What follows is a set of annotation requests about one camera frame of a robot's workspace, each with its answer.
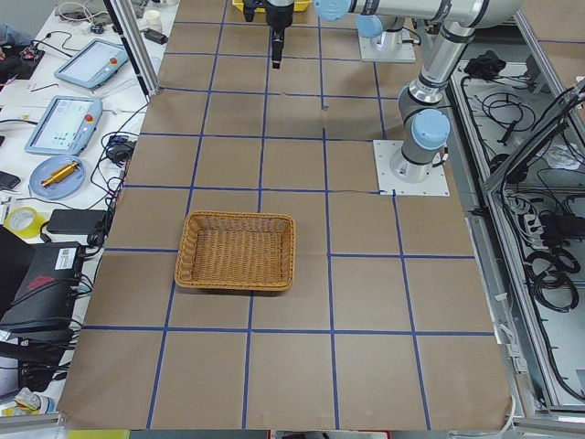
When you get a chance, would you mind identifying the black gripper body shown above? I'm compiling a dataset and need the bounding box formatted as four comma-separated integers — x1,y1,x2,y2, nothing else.
243,0,293,29

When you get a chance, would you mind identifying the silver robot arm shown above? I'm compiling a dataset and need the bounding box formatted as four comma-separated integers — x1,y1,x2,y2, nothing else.
330,0,522,183
233,1,420,70

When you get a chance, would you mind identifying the yellow tape roll on desk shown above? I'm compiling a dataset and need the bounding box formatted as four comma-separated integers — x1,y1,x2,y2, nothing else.
4,207,46,240

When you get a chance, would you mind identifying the yellow plastic basket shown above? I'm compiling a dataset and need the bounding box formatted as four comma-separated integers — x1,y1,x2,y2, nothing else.
231,0,314,13

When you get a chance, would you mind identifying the white paper cup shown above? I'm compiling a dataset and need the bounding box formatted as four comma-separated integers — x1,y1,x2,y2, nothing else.
144,9,163,33

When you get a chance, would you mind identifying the upper teach pendant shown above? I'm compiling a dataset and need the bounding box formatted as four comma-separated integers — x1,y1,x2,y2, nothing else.
54,38,129,90

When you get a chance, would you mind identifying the teach pendant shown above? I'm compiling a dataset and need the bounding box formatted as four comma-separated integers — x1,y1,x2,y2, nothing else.
25,95,102,155
54,38,129,90

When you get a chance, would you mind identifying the brown wicker basket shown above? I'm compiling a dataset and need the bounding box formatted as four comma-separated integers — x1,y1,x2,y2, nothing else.
175,211,295,292

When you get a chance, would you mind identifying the lower teach pendant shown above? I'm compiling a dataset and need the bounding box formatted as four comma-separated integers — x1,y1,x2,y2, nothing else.
25,95,102,155

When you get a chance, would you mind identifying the brass cylinder tool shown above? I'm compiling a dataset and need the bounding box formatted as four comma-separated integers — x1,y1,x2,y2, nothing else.
41,161,80,187

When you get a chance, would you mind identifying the blue plate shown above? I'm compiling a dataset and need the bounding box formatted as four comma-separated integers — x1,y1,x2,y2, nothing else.
28,155,86,200

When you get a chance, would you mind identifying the black power adapter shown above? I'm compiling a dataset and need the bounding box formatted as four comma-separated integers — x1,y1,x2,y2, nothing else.
46,209,106,235

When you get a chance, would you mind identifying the black computer box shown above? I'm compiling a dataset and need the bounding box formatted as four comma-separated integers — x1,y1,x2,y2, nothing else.
1,227,88,335

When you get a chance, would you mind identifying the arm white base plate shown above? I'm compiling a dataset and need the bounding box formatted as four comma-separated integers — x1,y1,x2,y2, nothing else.
373,140,450,197
358,29,416,64

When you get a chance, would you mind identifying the aluminium frame post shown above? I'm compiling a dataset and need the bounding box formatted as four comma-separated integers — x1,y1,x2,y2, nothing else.
103,0,160,97

